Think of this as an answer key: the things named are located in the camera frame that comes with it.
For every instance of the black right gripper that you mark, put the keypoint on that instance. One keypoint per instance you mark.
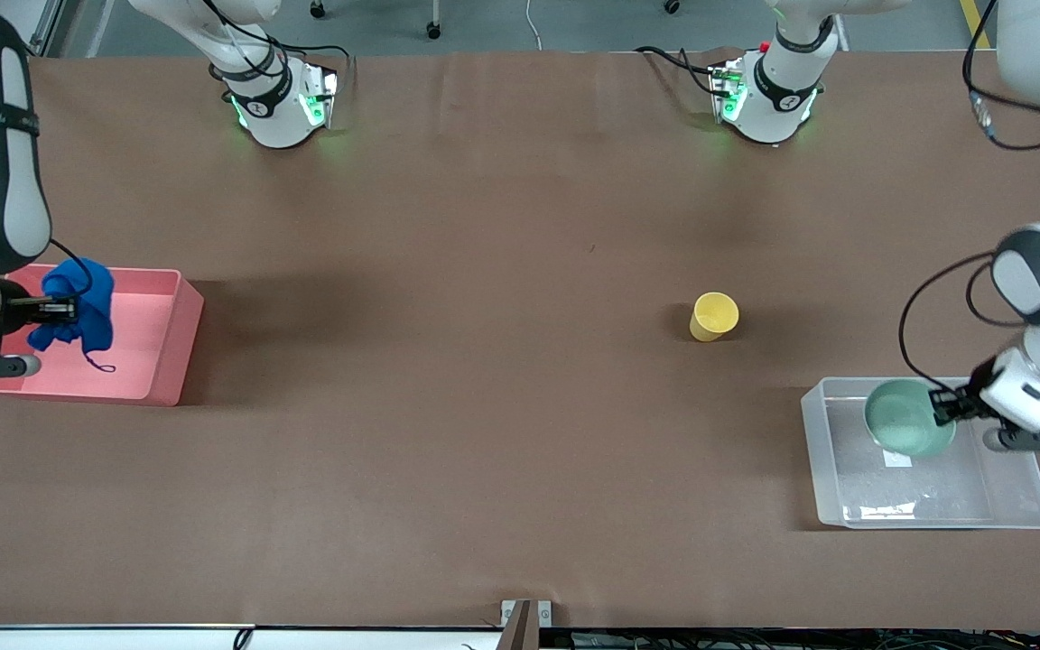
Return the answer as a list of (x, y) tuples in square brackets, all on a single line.
[(16, 310)]

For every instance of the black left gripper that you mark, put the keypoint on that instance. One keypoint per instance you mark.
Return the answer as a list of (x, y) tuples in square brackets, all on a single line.
[(961, 403)]

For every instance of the blue cloth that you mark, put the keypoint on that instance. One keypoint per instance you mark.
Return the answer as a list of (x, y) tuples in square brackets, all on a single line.
[(91, 302)]

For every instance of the mint green bowl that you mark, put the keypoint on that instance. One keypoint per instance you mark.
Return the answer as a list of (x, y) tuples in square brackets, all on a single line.
[(904, 420)]

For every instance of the yellow plastic cup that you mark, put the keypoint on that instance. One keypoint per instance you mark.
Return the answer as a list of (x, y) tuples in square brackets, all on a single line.
[(714, 314)]

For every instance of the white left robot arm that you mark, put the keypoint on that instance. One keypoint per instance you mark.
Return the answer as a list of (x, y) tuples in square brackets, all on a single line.
[(786, 81)]

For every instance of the clear plastic storage box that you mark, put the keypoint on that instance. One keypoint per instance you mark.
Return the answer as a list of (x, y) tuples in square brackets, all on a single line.
[(935, 496)]

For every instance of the white rectangular label sticker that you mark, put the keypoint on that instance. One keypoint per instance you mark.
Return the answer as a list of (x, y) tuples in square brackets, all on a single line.
[(897, 459)]

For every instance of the pink plastic bin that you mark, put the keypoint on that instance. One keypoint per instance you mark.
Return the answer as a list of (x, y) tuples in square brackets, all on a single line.
[(145, 343)]

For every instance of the aluminium frame post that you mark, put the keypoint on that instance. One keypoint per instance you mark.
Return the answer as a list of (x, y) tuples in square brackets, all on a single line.
[(46, 27)]

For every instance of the white table edge rail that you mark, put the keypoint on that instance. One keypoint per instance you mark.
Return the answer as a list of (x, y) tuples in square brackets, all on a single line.
[(123, 639)]

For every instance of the grey metal bracket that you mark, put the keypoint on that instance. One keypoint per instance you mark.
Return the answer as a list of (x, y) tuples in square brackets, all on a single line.
[(524, 625)]

